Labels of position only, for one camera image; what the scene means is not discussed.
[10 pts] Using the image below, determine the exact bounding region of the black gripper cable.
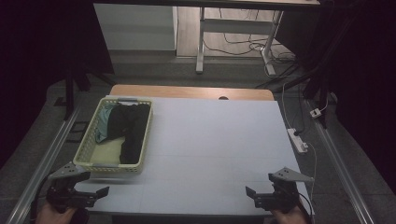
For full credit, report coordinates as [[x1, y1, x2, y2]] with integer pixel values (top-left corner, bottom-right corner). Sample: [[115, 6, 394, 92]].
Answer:
[[297, 191, 314, 222]]

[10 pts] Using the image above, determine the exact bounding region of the person's left hand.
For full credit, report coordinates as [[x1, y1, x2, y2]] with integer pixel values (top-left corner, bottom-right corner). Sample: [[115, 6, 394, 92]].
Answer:
[[35, 201, 78, 224]]

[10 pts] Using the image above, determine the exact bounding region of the white power strip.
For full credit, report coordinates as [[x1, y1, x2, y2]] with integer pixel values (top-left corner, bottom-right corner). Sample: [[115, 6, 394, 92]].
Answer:
[[286, 127, 309, 155]]

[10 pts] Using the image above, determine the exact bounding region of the white desk frame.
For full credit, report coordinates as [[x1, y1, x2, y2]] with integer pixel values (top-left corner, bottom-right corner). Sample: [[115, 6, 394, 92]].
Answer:
[[195, 6, 285, 77]]

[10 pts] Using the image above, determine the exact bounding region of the person's right hand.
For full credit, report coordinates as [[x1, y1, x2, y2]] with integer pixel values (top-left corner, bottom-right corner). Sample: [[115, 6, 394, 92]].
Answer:
[[270, 204, 310, 224]]

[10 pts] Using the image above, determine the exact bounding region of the pale yellow plastic basket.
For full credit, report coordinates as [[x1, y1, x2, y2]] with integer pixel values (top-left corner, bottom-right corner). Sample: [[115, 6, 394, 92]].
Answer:
[[72, 96, 154, 175]]

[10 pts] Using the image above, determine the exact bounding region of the black cloth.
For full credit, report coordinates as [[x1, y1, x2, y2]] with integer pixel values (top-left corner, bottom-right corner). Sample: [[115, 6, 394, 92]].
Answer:
[[106, 103, 151, 165]]

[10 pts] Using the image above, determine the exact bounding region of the white table mat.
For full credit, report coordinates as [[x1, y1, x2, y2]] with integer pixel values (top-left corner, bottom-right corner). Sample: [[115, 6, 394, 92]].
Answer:
[[74, 95, 315, 217]]

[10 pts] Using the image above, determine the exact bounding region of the white cabinet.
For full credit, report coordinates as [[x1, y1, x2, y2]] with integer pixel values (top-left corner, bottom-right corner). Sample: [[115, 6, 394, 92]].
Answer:
[[92, 3, 179, 52]]

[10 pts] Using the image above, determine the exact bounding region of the metal floor rail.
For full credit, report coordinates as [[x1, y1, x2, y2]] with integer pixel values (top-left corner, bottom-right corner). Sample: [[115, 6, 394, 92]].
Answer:
[[306, 99, 376, 224], [5, 102, 82, 224]]

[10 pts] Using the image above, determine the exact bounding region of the teal cloth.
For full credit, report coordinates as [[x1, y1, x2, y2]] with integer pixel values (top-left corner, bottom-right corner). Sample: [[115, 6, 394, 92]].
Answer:
[[94, 103, 120, 144]]

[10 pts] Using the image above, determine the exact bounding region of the white power strip cable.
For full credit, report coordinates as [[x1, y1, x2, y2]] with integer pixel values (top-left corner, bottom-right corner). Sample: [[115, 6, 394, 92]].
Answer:
[[305, 142, 318, 200]]

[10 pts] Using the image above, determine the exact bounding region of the black stand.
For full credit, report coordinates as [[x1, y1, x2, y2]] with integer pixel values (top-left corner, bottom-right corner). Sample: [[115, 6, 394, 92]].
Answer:
[[53, 69, 117, 121]]

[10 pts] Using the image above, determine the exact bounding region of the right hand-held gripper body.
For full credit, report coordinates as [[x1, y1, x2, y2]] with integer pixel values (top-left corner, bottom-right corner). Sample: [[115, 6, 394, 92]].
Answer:
[[253, 166, 316, 215]]

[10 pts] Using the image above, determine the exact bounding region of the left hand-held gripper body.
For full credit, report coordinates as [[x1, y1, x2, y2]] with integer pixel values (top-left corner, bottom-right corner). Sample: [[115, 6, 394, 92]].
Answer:
[[46, 161, 96, 215]]

